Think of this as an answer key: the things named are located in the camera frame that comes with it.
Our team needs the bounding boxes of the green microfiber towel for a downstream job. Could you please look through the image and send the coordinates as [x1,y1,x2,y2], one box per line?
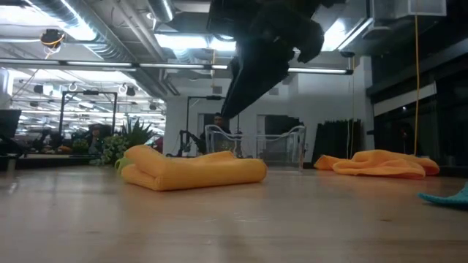
[114,156,133,175]

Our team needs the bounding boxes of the long ceiling light bar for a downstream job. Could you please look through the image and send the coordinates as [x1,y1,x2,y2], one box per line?
[0,58,355,76]

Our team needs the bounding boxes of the white air vent unit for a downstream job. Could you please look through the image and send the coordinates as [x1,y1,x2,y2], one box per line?
[361,0,448,41]

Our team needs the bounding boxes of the silver ventilation duct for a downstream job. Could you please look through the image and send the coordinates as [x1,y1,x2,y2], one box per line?
[29,0,173,94]

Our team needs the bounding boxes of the teal microfiber towel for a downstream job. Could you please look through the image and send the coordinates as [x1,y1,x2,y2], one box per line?
[418,182,468,211]

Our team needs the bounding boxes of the orange microfiber towel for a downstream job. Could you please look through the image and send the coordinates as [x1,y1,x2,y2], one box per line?
[313,148,441,180]
[120,145,268,192]

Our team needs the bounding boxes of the small potted succulent plant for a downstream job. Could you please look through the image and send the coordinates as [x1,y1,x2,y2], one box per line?
[100,117,157,166]

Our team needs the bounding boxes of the yellow hanging cable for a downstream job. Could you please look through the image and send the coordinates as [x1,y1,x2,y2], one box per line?
[412,14,420,156]

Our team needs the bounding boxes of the black curtains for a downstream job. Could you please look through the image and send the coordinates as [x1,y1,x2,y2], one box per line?
[314,118,363,160]

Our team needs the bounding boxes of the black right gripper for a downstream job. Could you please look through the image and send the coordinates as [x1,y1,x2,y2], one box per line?
[208,0,325,120]

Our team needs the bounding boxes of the clear plastic bin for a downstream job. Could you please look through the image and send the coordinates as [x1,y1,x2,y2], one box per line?
[204,123,307,172]

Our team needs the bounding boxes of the person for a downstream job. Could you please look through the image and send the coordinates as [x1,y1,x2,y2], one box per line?
[199,112,238,154]
[87,123,109,154]

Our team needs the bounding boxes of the black monitor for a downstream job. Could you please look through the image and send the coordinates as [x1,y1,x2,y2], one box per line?
[0,108,22,140]

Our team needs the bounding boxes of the black yellow ceiling cable reel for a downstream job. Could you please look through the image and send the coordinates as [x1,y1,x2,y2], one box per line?
[39,28,66,50]

